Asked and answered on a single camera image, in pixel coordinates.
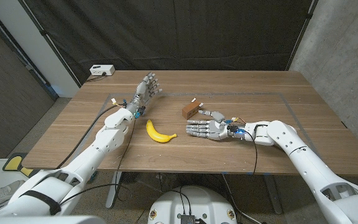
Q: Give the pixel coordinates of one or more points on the grey sneaker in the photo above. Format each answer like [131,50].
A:
[5,192]

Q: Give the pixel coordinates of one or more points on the clear plastic screen protector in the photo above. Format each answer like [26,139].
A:
[193,99]

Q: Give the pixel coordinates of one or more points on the black backdrop curtain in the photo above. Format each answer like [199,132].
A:
[166,31]

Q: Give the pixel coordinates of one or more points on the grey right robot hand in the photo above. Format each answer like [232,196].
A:
[214,129]

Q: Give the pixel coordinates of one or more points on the white power strip box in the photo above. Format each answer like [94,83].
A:
[102,69]

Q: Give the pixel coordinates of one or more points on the yellow toy banana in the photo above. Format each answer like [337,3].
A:
[155,134]

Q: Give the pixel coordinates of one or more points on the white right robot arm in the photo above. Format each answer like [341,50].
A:
[306,161]

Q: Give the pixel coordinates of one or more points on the grey table leg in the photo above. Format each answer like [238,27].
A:
[273,196]
[113,189]

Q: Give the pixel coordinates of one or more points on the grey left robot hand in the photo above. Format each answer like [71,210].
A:
[141,93]

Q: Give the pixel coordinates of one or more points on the brown toy block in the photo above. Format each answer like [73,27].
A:
[190,111]

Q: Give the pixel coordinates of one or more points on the white robot torso base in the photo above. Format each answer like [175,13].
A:
[194,202]

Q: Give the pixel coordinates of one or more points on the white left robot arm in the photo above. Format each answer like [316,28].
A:
[85,161]

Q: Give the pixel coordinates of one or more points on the black round fan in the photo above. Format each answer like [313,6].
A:
[130,177]

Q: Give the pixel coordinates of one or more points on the black backdrop stand pole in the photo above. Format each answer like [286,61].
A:
[301,34]
[50,42]

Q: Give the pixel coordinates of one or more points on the dark torso connector box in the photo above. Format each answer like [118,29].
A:
[187,219]

